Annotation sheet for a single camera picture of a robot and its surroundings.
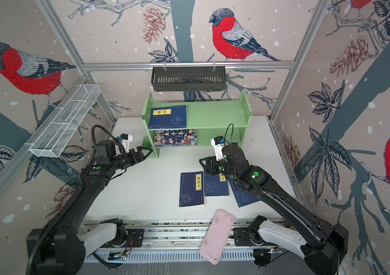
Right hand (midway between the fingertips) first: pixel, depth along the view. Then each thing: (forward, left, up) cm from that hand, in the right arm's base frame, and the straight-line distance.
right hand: (202, 162), depth 72 cm
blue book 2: (-6, -20, -23) cm, 31 cm away
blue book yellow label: (+21, +18, +6) cm, 28 cm away
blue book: (0, -7, -23) cm, 24 cm away
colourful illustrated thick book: (+19, +21, -8) cm, 30 cm away
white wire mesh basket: (+7, +68, +7) cm, 69 cm away
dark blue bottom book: (-3, +6, -23) cm, 24 cm away
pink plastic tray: (-25, -6, -22) cm, 34 cm away
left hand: (+5, +26, -1) cm, 27 cm away
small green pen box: (+22, +35, -16) cm, 45 cm away
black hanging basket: (+58, +18, +5) cm, 61 cm away
